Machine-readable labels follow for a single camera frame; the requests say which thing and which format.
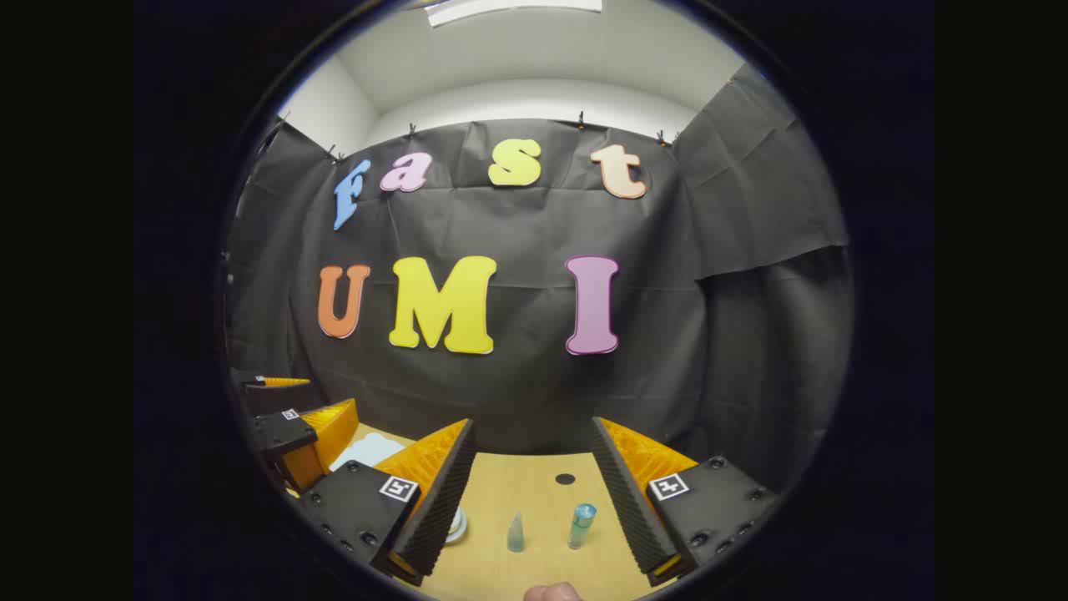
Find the ceiling light panel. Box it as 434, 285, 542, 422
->
424, 0, 603, 28

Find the blue capped glass bottle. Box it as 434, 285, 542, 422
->
567, 503, 598, 551

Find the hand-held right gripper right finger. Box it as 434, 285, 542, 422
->
590, 416, 782, 588

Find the light blue hard suitcase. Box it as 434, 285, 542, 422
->
330, 432, 410, 473

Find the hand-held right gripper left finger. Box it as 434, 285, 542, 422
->
300, 417, 479, 587

